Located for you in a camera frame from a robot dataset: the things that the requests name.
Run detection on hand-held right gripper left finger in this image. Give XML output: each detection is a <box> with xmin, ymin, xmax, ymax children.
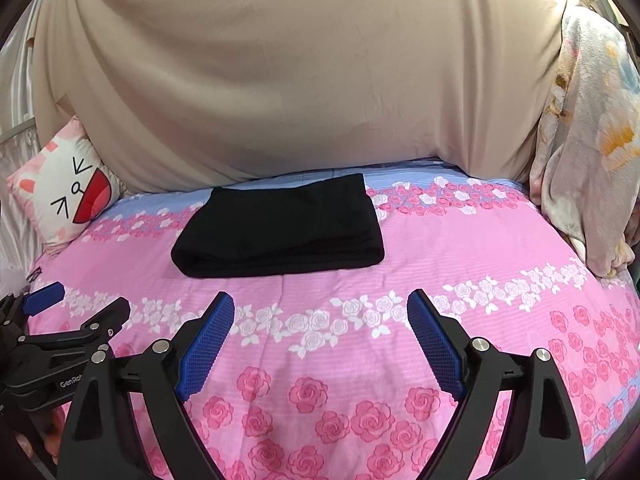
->
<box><xmin>56</xmin><ymin>291</ymin><xmax>236</xmax><ymax>480</ymax></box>

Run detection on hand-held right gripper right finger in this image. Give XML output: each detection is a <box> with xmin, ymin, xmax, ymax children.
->
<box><xmin>407</xmin><ymin>288</ymin><xmax>587</xmax><ymax>480</ymax></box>

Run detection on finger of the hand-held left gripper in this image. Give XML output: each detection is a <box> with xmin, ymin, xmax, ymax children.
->
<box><xmin>0</xmin><ymin>282</ymin><xmax>66</xmax><ymax>331</ymax></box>
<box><xmin>60</xmin><ymin>297</ymin><xmax>132</xmax><ymax>356</ymax></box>

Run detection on black pants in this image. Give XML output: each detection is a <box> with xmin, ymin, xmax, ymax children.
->
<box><xmin>171</xmin><ymin>172</ymin><xmax>386</xmax><ymax>279</ymax></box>

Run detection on pink floral bedsheet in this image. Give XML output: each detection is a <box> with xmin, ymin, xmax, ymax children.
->
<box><xmin>20</xmin><ymin>157</ymin><xmax>640</xmax><ymax>480</ymax></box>

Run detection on cat face pillow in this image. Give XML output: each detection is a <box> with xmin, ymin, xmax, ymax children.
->
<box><xmin>6</xmin><ymin>115</ymin><xmax>123</xmax><ymax>256</ymax></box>

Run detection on silver satin curtain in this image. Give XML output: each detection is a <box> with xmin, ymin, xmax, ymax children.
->
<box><xmin>0</xmin><ymin>0</ymin><xmax>51</xmax><ymax>281</ymax></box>

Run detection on pale floral blanket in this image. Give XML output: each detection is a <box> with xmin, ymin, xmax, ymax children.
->
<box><xmin>530</xmin><ymin>5</ymin><xmax>640</xmax><ymax>281</ymax></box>

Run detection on beige cloth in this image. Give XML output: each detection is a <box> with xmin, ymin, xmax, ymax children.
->
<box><xmin>30</xmin><ymin>0</ymin><xmax>573</xmax><ymax>198</ymax></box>

